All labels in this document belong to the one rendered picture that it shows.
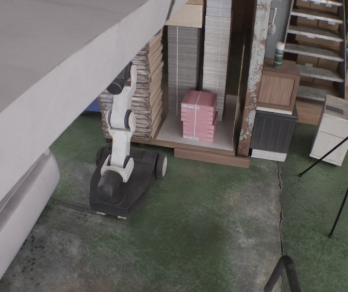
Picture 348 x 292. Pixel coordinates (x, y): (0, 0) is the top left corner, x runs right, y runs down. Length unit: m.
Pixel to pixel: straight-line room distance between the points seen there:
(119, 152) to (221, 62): 1.23
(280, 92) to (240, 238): 1.18
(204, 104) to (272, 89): 0.60
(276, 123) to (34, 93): 2.52
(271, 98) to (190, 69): 0.81
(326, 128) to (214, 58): 1.18
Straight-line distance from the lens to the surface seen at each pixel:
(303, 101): 3.90
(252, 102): 2.50
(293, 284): 1.27
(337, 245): 2.47
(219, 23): 2.72
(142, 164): 2.50
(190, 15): 2.74
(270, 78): 2.49
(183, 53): 2.85
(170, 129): 2.99
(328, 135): 2.88
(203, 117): 2.71
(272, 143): 2.82
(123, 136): 2.26
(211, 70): 2.88
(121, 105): 2.19
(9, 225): 1.87
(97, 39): 0.32
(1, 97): 0.24
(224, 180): 2.63
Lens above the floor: 1.84
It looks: 39 degrees down
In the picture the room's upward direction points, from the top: straight up
